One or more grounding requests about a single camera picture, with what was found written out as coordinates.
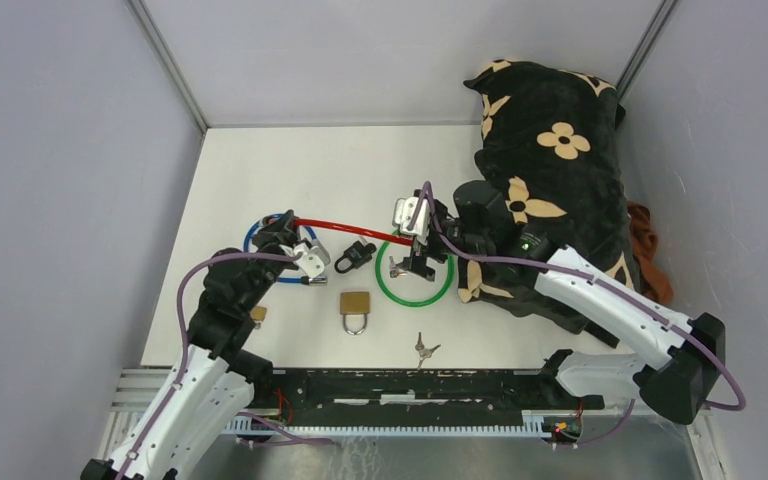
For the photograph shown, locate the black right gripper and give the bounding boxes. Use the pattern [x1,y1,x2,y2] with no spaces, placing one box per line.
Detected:
[395,201,491,281]

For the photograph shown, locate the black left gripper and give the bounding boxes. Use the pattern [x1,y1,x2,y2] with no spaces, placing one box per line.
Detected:
[240,209,301,313]

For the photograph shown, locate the silver keys of green lock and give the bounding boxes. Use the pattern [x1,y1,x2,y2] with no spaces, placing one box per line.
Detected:
[388,256,408,279]

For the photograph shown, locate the red cable lock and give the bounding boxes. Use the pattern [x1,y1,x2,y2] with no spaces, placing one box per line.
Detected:
[292,216,413,246]

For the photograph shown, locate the green cable lock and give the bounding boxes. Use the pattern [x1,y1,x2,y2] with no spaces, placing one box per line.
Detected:
[374,240,456,308]

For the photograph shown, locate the black padlock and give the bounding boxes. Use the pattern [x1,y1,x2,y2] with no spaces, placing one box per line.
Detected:
[334,236,378,274]

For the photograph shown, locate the blue cable lock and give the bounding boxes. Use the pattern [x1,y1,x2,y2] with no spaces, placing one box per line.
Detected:
[243,213,328,287]

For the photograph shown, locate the silver keys of brass padlock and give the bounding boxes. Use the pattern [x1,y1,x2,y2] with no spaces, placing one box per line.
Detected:
[415,332,441,370]

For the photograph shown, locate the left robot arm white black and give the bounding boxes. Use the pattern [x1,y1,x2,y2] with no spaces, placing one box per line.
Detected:
[80,210,300,479]

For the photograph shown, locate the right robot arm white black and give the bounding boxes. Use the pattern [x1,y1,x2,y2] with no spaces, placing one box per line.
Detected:
[392,180,747,425]

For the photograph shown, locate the small brass padlock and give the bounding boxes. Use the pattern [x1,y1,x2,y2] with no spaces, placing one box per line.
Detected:
[250,305,267,329]

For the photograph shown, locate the black floral pillow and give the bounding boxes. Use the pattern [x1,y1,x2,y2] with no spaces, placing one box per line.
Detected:
[456,58,644,336]

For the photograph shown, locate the brown cloth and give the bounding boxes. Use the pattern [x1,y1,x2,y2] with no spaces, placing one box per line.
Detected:
[627,201,674,305]

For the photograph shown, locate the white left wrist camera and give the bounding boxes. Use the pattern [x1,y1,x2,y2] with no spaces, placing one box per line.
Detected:
[288,240,331,277]

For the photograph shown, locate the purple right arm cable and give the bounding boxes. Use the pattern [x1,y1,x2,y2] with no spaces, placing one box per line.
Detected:
[410,182,748,413]

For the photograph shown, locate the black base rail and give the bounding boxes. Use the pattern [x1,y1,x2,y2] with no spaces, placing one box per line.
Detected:
[246,368,605,439]

